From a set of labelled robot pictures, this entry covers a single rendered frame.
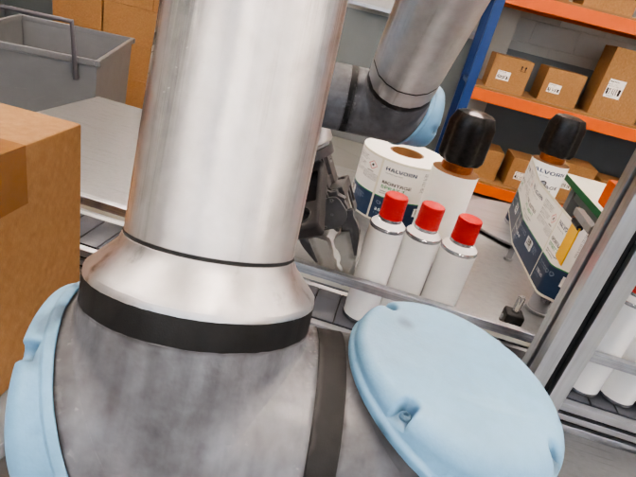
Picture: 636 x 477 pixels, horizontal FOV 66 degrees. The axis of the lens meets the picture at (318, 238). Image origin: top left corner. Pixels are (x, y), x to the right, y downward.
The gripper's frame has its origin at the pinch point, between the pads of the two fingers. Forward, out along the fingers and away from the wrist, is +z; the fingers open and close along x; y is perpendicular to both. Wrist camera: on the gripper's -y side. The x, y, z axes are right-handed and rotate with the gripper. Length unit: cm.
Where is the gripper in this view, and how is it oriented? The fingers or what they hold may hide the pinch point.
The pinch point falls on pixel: (343, 279)
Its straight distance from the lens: 74.6
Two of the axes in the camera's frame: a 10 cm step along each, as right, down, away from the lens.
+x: -9.4, 1.8, 3.0
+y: 2.0, -4.1, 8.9
